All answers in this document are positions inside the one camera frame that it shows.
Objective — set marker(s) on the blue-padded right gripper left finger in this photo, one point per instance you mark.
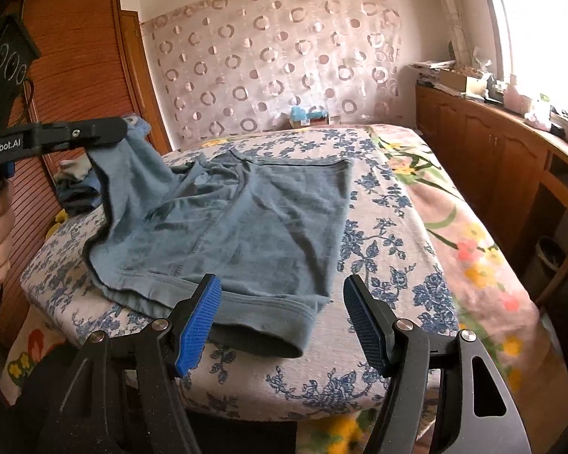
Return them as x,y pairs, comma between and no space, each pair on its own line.
120,394

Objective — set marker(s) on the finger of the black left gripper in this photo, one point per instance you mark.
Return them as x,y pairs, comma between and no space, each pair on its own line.
45,138

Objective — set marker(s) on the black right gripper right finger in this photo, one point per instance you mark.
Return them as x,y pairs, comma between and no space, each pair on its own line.
475,412

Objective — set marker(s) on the teal grey cotton shorts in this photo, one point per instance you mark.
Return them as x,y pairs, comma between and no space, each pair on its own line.
270,229

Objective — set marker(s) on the folded grey-green garment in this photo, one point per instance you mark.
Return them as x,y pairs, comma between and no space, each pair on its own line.
73,170

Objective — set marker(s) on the folded blue jeans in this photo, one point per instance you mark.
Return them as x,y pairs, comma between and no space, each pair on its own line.
79,196

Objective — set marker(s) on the wooden wardrobe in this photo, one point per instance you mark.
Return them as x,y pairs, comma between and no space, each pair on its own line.
92,65

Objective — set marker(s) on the colourful floral blanket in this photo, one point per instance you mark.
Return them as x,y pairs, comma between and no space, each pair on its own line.
487,296

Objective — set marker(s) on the blue floral bed sheet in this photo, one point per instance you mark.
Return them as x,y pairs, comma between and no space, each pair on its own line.
384,242

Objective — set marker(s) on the wooden sideboard cabinet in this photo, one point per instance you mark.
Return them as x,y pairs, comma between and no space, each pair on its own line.
513,176

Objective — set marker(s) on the pink bottle on sideboard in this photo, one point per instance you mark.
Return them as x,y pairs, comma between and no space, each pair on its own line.
513,99

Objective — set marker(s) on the cardboard box on sideboard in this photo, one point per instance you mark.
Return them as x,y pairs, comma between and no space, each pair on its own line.
464,80

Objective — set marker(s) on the window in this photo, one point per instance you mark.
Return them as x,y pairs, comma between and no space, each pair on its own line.
533,37

